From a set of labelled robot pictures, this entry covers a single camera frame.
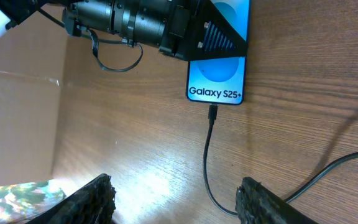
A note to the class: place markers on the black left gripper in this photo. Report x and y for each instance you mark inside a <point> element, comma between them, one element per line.
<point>196,30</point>

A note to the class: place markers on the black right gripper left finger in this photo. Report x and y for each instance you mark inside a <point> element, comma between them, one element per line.
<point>93,203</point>

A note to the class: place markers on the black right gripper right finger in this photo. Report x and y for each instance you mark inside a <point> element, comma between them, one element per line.
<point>257,205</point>

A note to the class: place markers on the blue Samsung smartphone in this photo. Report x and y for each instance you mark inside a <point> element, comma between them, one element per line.
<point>221,80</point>

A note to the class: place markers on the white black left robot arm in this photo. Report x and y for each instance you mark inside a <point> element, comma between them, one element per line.
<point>137,22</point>

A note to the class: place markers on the colourful patterned cloth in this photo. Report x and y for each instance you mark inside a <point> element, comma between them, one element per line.
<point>22,202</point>

